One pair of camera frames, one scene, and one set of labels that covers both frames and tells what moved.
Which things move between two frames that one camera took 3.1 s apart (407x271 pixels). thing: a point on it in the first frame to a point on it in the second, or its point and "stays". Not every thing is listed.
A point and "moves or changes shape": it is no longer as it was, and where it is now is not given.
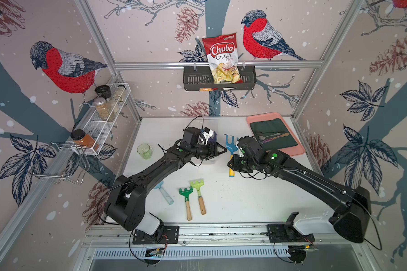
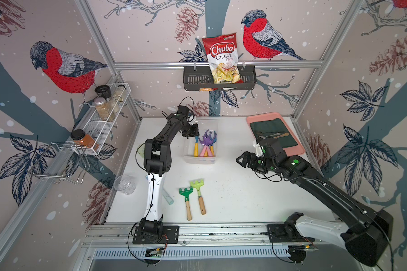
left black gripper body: [200, 151] to [190, 130]
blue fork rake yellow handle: [232, 148] moves or changes shape
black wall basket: [196, 77] stays
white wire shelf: [104, 112] stays
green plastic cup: [145, 151] stays
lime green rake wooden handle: [197, 185] stays
